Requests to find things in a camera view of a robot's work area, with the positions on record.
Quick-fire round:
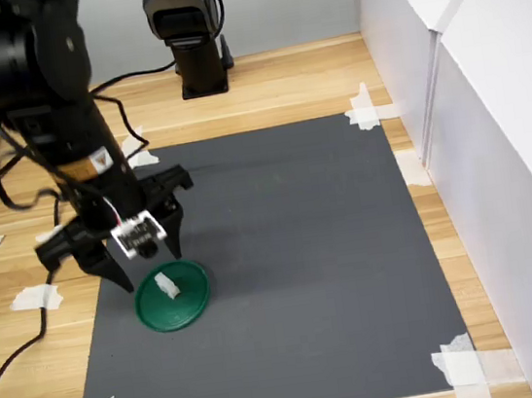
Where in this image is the dark grey mat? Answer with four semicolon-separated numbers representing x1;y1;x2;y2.
46;99;482;398

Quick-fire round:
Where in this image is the round green lid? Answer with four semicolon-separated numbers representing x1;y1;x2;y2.
128;255;216;338

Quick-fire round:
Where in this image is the white camera box with board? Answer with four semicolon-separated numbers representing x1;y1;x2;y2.
107;205;171;265

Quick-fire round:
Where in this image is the small white plastic terminal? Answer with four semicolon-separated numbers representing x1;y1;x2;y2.
153;270;182;303

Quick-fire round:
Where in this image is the black camera cable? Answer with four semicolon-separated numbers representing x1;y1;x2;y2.
0;129;148;398

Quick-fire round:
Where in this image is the white partition panel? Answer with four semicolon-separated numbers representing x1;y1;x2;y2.
404;0;532;398
356;0;522;180

